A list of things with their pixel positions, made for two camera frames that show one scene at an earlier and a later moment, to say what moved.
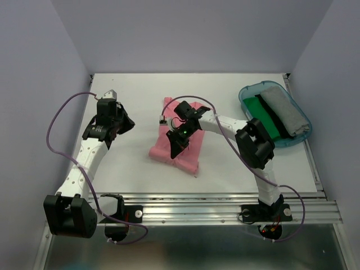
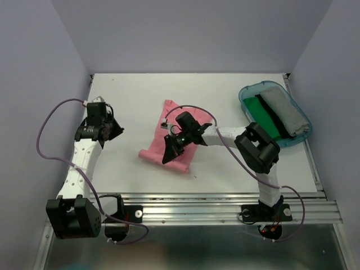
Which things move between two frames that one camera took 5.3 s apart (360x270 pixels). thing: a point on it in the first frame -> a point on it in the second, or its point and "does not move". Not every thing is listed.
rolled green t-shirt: (257, 112) does not move
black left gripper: (129, 124) -> (118, 129)
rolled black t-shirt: (284, 131) does not move
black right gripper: (176, 144) -> (171, 150)
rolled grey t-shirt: (293, 122) does not move
